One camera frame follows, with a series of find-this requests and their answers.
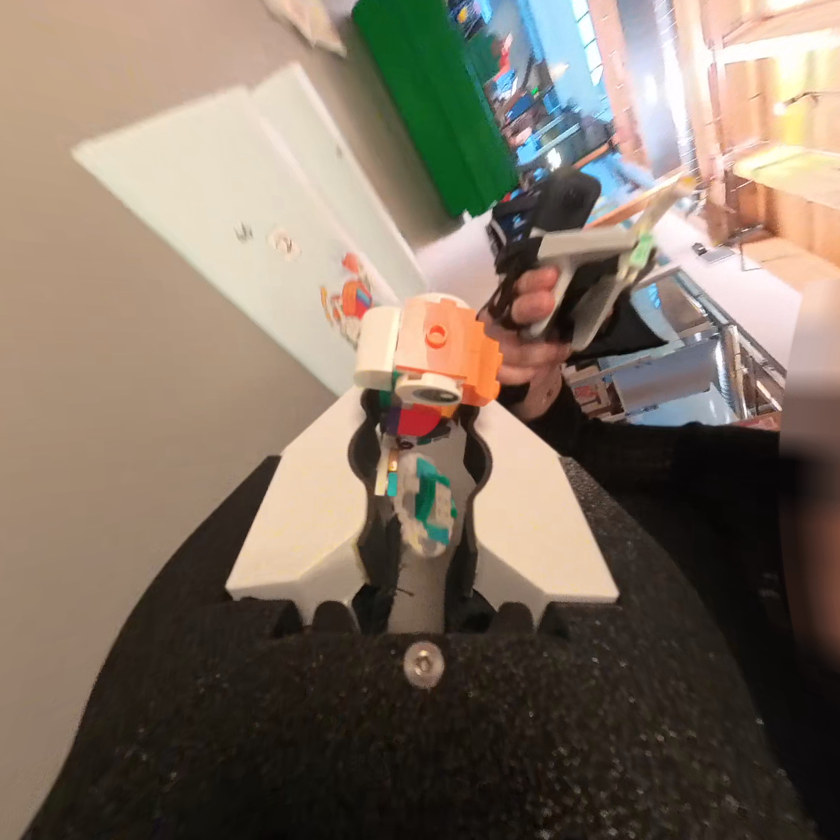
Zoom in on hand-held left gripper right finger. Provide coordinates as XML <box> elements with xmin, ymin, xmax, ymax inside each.
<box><xmin>446</xmin><ymin>395</ymin><xmax>622</xmax><ymax>632</ymax></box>

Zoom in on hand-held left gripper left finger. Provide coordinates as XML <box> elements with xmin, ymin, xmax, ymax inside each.
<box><xmin>225</xmin><ymin>387</ymin><xmax>399</xmax><ymax>632</ymax></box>

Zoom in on round white teal lego base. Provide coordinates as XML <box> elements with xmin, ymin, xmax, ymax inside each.
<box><xmin>375</xmin><ymin>449</ymin><xmax>458</xmax><ymax>560</ymax></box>

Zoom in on colourful lego fish model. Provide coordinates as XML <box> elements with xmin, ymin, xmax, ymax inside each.
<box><xmin>353</xmin><ymin>292</ymin><xmax>504</xmax><ymax>460</ymax></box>

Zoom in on open lego instruction booklet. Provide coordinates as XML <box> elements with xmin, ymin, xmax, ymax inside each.
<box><xmin>71</xmin><ymin>62</ymin><xmax>431</xmax><ymax>398</ymax></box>

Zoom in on person's right hand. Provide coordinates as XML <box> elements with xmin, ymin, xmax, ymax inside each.
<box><xmin>482</xmin><ymin>268</ymin><xmax>573</xmax><ymax>421</ymax></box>

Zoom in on green plastic bin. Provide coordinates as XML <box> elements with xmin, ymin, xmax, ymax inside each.
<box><xmin>351</xmin><ymin>0</ymin><xmax>521</xmax><ymax>219</ymax></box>

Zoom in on printed paper leaflets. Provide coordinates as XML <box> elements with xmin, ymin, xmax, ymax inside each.
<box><xmin>261</xmin><ymin>0</ymin><xmax>349</xmax><ymax>59</ymax></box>

